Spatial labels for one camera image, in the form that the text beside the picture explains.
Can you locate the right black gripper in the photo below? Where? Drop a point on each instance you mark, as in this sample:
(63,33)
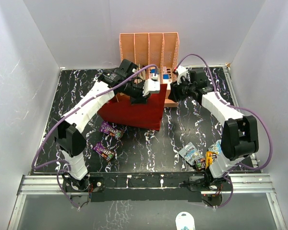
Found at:
(175,94)

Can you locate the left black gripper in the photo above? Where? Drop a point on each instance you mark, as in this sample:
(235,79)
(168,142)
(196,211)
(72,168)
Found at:
(140,99)

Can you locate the red paper bag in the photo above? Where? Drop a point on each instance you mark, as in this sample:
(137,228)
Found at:
(119,110)

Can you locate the purple candy pack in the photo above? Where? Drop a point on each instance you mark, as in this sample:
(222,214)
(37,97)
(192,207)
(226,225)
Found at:
(110,130)
(105,153)

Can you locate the light blue snack pouch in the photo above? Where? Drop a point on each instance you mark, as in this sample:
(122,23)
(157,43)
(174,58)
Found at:
(216,147)
(190,153)

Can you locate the yellow candy pack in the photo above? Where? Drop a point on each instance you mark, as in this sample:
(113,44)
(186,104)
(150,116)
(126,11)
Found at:
(210,157)

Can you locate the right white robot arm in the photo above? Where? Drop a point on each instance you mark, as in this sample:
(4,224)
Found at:
(239,138)

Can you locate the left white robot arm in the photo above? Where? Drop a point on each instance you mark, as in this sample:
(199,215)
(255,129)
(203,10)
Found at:
(68,132)

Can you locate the peach desk organizer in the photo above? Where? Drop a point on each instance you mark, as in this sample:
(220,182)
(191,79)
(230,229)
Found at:
(161,49)

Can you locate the brown candy pack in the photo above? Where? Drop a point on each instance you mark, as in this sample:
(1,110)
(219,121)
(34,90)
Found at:
(200,164)

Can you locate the white oval object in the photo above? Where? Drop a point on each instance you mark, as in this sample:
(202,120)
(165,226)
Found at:
(184,221)

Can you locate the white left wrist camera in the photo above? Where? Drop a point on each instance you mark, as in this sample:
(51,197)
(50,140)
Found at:
(151,85)

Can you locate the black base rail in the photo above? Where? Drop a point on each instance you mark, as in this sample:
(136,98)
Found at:
(164,186)

